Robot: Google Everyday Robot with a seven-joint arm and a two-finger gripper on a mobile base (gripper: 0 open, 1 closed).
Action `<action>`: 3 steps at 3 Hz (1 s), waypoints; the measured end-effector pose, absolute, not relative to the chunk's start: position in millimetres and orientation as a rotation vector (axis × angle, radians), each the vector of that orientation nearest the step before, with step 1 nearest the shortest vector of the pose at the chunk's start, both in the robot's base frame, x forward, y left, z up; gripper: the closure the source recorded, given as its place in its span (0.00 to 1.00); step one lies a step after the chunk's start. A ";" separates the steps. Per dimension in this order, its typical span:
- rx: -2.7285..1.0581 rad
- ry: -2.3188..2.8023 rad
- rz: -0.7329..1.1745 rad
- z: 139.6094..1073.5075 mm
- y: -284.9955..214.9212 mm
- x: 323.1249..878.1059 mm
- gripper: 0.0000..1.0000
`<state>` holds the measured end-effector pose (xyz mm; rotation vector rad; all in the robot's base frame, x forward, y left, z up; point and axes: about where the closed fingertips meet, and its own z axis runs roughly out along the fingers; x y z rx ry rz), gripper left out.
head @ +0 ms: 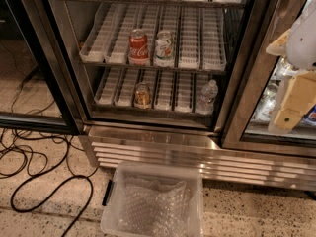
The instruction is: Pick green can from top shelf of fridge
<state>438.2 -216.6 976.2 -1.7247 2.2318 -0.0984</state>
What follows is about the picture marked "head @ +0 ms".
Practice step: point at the red cola can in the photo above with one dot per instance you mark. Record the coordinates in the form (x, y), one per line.
(138, 47)

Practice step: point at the clear plastic storage bin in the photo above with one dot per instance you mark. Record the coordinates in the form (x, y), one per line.
(115, 194)

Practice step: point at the open glass fridge door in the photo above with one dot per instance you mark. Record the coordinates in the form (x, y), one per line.
(35, 88)

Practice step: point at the closed right fridge door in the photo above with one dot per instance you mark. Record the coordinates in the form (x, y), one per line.
(243, 134)

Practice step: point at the gold brown can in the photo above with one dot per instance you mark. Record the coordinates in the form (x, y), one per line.
(142, 97)

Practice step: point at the clear water bottle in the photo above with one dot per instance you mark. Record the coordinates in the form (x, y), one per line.
(206, 99)

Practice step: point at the bottom shelf tray rack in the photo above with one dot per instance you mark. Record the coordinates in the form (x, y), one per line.
(170, 91)

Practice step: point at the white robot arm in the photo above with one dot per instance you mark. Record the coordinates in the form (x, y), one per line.
(300, 52)

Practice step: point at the white green soda can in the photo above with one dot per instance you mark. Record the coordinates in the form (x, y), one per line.
(164, 49)

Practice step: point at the middle shelf tray rack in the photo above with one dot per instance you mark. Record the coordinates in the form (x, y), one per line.
(197, 32)

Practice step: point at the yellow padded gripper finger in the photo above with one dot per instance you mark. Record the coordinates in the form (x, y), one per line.
(299, 99)
(278, 46)

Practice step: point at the bubble wrap sheet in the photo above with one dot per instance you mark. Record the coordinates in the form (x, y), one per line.
(155, 208)

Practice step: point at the stainless steel fridge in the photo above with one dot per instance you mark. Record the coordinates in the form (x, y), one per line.
(113, 134)

